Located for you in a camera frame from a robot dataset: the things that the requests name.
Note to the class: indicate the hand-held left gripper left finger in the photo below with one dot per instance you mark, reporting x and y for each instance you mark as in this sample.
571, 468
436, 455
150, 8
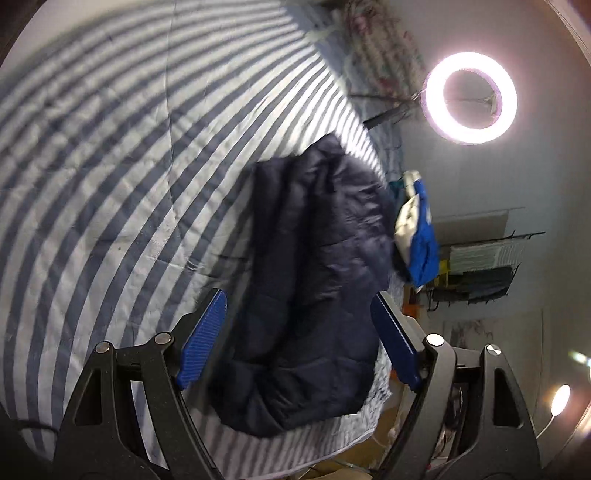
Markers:
203, 344

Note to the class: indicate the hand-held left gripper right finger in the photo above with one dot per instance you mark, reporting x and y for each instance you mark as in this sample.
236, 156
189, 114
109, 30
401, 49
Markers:
398, 344

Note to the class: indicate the navy puffer jacket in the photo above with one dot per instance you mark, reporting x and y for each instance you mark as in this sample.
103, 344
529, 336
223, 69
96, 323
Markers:
314, 277

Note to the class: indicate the clothes drying rack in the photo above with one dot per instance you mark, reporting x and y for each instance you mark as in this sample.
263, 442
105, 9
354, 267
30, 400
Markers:
485, 263

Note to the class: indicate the blue and white jacket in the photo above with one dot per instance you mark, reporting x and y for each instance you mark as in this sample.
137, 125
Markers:
420, 235

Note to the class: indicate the teal cloth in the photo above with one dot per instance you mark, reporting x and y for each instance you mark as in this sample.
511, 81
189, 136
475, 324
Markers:
395, 190

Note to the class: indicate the striped bed cover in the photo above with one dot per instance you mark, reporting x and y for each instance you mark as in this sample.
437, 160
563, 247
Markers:
115, 184

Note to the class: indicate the folded floral quilt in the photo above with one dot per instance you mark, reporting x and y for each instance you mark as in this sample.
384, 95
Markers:
383, 41

